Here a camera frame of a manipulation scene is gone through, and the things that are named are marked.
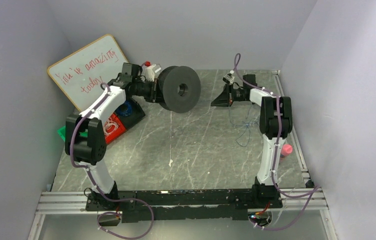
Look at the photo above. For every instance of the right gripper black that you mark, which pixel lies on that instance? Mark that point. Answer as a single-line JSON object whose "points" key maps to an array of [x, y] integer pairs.
{"points": [[232, 96]]}

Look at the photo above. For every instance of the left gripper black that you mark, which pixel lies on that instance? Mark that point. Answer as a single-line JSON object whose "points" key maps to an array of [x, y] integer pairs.
{"points": [[156, 91]]}

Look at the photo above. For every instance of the black spool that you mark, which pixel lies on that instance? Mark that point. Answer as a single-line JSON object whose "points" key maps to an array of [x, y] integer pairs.
{"points": [[180, 87]]}

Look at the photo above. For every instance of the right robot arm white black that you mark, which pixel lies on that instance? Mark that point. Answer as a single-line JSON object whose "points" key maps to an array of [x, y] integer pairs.
{"points": [[275, 124]]}

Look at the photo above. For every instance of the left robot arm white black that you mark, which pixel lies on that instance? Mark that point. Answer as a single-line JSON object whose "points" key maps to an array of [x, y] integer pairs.
{"points": [[85, 138]]}

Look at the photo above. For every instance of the black bin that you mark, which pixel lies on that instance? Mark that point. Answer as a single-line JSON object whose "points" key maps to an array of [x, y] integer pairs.
{"points": [[130, 113]]}

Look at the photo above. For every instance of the red bin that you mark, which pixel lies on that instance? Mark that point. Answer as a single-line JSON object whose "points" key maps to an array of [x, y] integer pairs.
{"points": [[113, 128]]}

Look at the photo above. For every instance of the whiteboard with red writing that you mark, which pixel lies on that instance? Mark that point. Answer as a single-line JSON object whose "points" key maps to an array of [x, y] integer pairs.
{"points": [[80, 74]]}

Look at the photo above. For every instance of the pink marker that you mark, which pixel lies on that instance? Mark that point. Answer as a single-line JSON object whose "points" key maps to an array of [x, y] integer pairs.
{"points": [[286, 150]]}

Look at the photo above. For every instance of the green bin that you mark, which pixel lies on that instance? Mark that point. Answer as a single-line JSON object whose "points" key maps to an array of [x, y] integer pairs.
{"points": [[62, 133]]}

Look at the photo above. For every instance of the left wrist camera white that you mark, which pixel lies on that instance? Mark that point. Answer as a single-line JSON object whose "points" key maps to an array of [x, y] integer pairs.
{"points": [[150, 71]]}

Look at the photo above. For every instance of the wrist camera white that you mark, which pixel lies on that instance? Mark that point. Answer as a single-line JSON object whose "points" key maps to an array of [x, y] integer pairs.
{"points": [[229, 78], [150, 71]]}

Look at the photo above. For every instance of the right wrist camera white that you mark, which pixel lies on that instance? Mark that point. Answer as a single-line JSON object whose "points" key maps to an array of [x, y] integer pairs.
{"points": [[229, 78]]}

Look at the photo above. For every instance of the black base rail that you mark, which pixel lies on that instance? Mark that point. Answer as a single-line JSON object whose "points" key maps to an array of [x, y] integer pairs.
{"points": [[160, 205]]}

